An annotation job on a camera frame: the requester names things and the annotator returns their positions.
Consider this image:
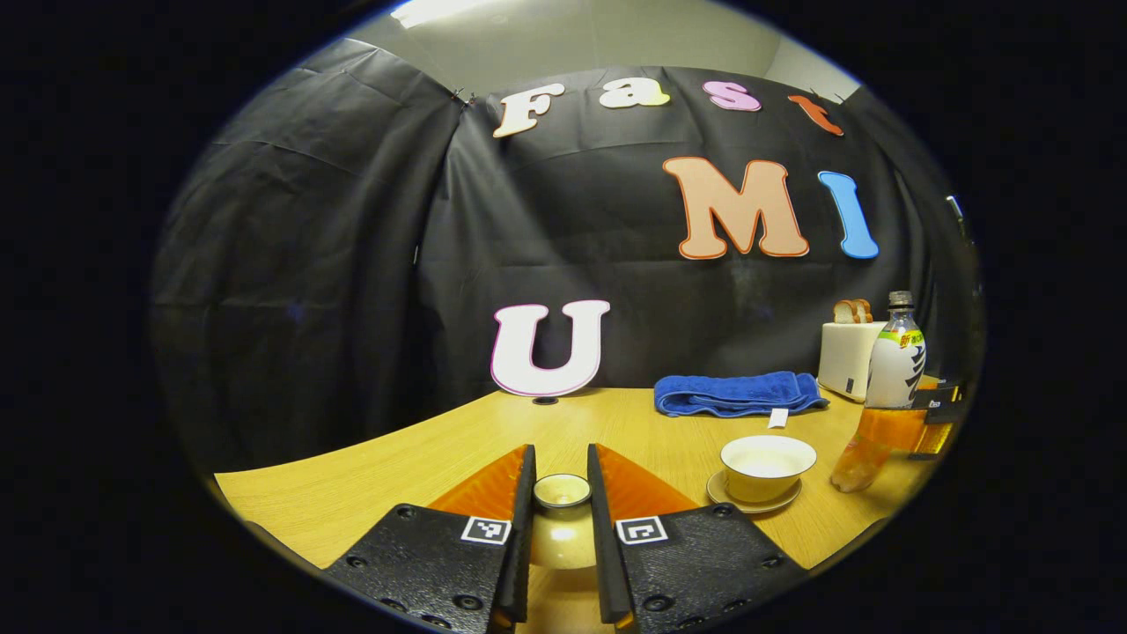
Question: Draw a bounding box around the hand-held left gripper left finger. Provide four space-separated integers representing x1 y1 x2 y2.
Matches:
321 445 538 634

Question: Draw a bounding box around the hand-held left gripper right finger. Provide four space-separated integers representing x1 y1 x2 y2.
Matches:
587 443 811 634

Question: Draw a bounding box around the cream teacup lid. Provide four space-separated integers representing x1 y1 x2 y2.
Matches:
528 473 600 571

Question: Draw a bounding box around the clear labelled water bottle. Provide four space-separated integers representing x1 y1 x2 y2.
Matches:
830 291 927 494

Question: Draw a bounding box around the cream ceramic teacup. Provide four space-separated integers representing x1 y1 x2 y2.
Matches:
720 435 818 505

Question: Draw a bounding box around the white toaster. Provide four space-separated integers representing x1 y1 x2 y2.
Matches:
817 321 888 404

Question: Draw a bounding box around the cream ceramic saucer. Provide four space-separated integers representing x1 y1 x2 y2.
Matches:
706 471 804 515

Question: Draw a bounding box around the blue folded towel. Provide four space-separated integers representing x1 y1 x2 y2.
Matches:
654 371 830 430

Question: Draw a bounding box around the black backdrop cloth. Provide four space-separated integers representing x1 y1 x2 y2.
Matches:
150 35 985 476

